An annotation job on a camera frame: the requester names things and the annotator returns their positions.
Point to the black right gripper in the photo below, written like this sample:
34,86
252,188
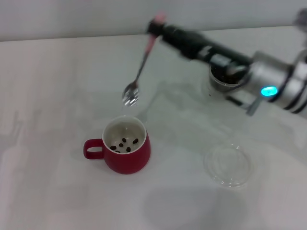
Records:
192,44

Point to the coffee beans heap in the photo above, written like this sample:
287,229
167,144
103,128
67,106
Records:
221,75

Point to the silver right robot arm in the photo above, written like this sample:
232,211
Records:
275,72

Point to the red ceramic mug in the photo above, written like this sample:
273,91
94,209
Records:
129,163

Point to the small clear glass dish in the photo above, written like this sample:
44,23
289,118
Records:
227,165

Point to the glass cup of coffee beans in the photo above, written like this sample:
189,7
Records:
216,100

